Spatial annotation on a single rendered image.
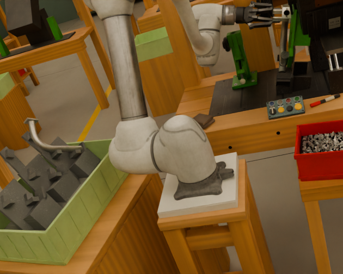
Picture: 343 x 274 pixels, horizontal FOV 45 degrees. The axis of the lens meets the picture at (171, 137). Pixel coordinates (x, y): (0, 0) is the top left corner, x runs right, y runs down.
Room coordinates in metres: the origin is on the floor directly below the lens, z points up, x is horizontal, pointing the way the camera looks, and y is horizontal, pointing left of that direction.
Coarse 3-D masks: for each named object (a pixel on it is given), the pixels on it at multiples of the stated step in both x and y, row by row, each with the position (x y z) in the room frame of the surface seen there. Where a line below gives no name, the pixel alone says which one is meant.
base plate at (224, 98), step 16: (224, 80) 2.11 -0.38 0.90; (272, 80) 1.89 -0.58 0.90; (320, 80) 1.71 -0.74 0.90; (224, 96) 1.91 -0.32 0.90; (240, 96) 1.84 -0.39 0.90; (256, 96) 1.78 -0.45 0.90; (272, 96) 1.72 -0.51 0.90; (288, 96) 1.67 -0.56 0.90; (304, 96) 1.62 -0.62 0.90; (224, 112) 1.74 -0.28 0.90
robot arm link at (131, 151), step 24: (96, 0) 1.54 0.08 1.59; (120, 0) 1.51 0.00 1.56; (120, 24) 1.50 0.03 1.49; (120, 48) 1.47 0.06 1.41; (120, 72) 1.44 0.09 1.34; (120, 96) 1.43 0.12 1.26; (144, 120) 1.37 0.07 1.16; (120, 144) 1.36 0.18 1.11; (144, 144) 1.31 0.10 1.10; (120, 168) 1.35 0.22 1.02; (144, 168) 1.29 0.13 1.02
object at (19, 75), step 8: (0, 8) 6.93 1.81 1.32; (0, 16) 6.93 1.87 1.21; (8, 32) 6.92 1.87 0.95; (8, 40) 6.86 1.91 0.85; (16, 40) 6.93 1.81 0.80; (16, 72) 6.51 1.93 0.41; (24, 72) 6.92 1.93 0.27; (32, 72) 6.92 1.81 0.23; (16, 80) 6.51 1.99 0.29; (32, 80) 6.93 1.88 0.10; (24, 88) 6.51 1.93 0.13; (24, 96) 6.51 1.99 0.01
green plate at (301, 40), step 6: (294, 12) 1.67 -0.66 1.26; (294, 18) 1.67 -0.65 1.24; (294, 24) 1.67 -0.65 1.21; (300, 24) 1.68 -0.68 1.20; (294, 30) 1.68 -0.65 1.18; (300, 30) 1.68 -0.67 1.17; (294, 36) 1.68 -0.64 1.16; (300, 36) 1.68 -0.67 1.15; (306, 36) 1.67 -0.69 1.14; (294, 42) 1.69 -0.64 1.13; (300, 42) 1.68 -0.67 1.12; (306, 42) 1.67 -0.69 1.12; (288, 48) 1.78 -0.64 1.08
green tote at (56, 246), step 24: (72, 144) 1.87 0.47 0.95; (96, 144) 1.80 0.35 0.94; (96, 168) 1.53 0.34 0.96; (96, 192) 1.48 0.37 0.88; (0, 216) 1.53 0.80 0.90; (72, 216) 1.33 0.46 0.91; (96, 216) 1.42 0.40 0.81; (0, 240) 1.34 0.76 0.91; (24, 240) 1.27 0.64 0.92; (48, 240) 1.21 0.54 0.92; (72, 240) 1.28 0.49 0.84; (48, 264) 1.25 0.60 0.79
